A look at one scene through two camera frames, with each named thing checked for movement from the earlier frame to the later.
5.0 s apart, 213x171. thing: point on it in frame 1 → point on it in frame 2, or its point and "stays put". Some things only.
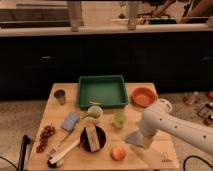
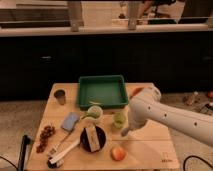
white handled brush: x=57 y=161 stays put
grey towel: x=135 y=138 → x=124 y=132
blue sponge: x=70 y=121 stays put
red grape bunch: x=47 y=131 stays put
